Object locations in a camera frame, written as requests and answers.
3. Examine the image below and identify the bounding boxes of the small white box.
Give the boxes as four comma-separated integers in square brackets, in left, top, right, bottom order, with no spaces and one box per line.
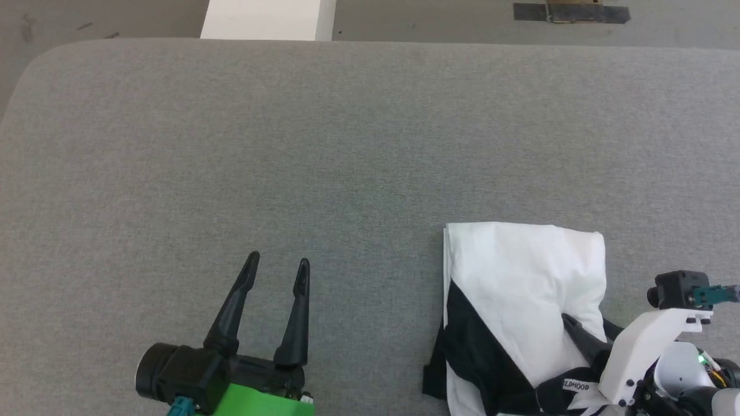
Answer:
[200,0,337,42]

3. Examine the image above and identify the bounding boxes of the black tape strip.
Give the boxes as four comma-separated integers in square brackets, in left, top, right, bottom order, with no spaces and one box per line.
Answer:
[513,3,631,25]

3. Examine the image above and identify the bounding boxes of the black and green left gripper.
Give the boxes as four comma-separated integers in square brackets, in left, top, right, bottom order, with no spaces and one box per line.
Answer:
[172,251,316,416]

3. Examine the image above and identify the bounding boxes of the white and black garment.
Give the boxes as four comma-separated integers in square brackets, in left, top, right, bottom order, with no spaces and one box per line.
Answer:
[422,221,628,416]

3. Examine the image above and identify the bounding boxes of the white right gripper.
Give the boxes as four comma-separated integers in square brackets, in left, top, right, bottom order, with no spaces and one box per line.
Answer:
[561,308,713,408]

